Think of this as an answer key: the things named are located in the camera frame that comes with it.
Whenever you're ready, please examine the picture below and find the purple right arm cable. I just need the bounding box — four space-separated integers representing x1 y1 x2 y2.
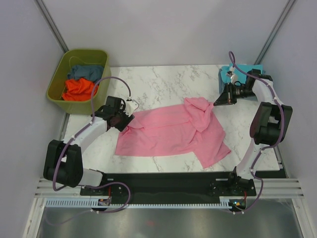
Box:
227 51 285 215

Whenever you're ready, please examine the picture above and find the folded grey blue t shirt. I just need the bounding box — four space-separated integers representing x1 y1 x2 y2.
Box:
218 69 227 94

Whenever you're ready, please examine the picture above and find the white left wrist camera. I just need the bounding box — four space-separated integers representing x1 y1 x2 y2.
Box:
124 99 139 117

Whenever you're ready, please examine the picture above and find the dark teal t shirt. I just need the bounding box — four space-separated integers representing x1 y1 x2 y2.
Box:
67 64 104 82

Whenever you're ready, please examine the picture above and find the folded turquoise t shirt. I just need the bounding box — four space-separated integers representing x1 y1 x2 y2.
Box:
219 63 264 84

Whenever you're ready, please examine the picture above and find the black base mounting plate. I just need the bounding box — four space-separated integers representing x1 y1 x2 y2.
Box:
80 172 257 205

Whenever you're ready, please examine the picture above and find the aluminium front rail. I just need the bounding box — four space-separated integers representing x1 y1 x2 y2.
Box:
34 178 304 199

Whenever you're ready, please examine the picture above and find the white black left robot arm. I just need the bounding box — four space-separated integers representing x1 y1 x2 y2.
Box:
43 96 139 195

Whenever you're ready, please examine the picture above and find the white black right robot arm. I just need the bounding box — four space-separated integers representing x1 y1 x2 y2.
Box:
213 69 293 195

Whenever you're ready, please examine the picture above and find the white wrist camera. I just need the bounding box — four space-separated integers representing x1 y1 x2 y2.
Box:
124 99 139 117
226 71 237 83

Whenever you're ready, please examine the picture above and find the left aluminium corner post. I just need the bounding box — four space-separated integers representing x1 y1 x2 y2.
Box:
34 0 69 53

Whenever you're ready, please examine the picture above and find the orange t shirt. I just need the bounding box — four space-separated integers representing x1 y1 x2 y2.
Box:
62 78 98 102

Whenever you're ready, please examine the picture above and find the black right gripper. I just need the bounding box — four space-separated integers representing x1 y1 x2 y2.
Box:
213 82 256 106

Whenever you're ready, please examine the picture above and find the aluminium corner post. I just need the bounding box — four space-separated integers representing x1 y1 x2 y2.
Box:
254 0 297 64
34 0 69 53

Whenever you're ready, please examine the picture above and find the white slotted cable duct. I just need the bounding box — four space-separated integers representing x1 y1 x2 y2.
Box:
45 198 232 209

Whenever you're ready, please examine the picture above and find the pink t shirt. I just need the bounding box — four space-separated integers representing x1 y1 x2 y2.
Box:
115 97 231 169

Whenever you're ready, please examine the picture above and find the right aluminium corner post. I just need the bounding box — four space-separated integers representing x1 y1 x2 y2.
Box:
254 0 297 64

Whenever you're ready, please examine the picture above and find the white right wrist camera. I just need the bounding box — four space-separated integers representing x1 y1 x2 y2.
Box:
226 71 237 83

